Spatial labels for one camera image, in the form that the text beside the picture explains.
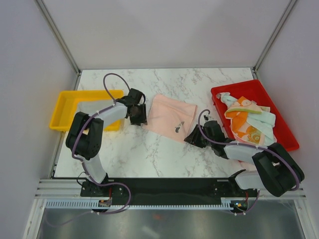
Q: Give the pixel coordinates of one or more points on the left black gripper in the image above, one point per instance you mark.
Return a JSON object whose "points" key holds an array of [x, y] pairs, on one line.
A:
{"points": [[142, 119]]}

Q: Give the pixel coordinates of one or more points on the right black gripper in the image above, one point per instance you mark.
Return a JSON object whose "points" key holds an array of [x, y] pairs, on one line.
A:
{"points": [[193, 137]]}

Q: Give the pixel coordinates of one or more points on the pink towel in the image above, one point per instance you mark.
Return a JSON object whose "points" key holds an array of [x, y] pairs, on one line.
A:
{"points": [[171, 118]]}

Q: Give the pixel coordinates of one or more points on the grey towel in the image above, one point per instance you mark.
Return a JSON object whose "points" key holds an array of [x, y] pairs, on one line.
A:
{"points": [[91, 107]]}

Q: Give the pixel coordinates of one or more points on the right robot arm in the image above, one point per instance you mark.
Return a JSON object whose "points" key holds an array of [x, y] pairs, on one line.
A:
{"points": [[276, 171]]}

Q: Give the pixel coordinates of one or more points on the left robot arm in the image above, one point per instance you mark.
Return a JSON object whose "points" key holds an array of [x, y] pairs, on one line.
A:
{"points": [[85, 135]]}

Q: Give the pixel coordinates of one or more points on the mint green towel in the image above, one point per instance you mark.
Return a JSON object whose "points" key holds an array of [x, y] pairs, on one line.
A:
{"points": [[261, 119]]}

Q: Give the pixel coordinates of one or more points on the red plastic tray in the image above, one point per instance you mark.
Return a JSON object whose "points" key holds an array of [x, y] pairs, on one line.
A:
{"points": [[255, 91]]}

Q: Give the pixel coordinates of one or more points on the yellow plastic tray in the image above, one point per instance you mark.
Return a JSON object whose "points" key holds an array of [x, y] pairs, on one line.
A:
{"points": [[66, 105]]}

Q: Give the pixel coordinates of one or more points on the slotted cable duct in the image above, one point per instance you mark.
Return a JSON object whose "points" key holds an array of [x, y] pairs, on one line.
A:
{"points": [[96, 204]]}

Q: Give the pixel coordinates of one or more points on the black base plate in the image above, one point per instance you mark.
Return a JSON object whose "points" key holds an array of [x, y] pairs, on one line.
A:
{"points": [[162, 199]]}

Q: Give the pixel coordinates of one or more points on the right aluminium frame post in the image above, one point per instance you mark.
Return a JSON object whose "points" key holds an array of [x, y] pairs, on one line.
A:
{"points": [[275, 33]]}

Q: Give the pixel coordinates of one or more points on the aluminium frame post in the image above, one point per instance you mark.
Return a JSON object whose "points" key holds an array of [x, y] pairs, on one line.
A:
{"points": [[57, 34], [275, 33]]}

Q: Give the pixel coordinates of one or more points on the left aluminium frame post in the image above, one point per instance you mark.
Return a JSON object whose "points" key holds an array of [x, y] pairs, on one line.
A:
{"points": [[57, 34]]}

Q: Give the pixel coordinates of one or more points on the aluminium frame rail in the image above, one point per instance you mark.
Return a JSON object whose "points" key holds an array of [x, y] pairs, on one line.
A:
{"points": [[219, 187]]}

